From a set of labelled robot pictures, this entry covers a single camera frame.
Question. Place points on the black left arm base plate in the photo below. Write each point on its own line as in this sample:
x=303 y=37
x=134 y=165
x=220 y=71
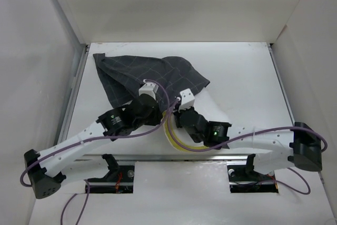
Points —
x=118 y=180

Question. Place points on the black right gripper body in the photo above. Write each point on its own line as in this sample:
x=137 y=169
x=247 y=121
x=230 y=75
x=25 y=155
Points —
x=178 y=115

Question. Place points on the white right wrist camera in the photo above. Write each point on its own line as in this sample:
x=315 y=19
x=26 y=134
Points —
x=187 y=99

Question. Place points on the white pillow with yellow edge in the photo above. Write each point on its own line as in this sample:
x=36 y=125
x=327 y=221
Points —
x=208 y=131

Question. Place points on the aluminium front table rail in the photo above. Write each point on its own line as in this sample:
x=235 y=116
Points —
x=179 y=157

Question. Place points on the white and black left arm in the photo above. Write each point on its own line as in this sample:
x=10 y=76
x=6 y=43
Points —
x=50 y=169

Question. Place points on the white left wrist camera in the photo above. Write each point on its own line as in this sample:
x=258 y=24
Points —
x=148 y=90

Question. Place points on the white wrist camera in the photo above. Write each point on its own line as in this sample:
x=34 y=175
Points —
x=148 y=90
x=187 y=99

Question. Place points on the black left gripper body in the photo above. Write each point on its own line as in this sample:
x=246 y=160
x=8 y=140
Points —
x=152 y=119

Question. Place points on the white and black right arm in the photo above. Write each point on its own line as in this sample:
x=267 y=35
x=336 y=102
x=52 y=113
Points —
x=276 y=148

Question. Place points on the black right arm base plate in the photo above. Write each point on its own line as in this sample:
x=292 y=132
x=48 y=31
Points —
x=253 y=182

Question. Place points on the dark grey checked pillowcase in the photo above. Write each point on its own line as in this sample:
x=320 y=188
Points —
x=122 y=76

